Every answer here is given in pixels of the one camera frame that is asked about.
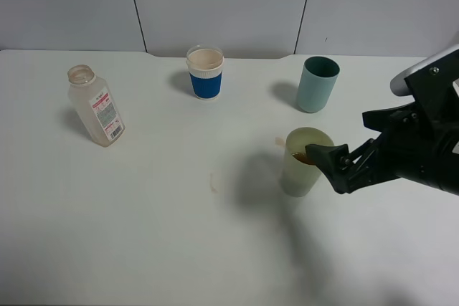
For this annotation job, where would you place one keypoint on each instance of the pale green plastic cup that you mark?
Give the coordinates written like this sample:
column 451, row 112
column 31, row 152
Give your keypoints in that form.
column 299, row 174

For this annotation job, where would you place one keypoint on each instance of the teal plastic cup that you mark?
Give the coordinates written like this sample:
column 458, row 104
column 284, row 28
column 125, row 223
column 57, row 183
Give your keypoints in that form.
column 318, row 78

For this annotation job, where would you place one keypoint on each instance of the clear plastic drink bottle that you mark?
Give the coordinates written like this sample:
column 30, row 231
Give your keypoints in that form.
column 93, row 101

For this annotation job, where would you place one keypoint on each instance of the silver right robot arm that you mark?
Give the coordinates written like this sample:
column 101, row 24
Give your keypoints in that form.
column 417, row 141

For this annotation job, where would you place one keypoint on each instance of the blue sleeved coffee cup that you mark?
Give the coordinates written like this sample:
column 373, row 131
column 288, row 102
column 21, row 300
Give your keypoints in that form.
column 205, row 66

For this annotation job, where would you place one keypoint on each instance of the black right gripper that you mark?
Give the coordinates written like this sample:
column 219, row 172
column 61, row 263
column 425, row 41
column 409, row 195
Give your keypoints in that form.
column 416, row 141

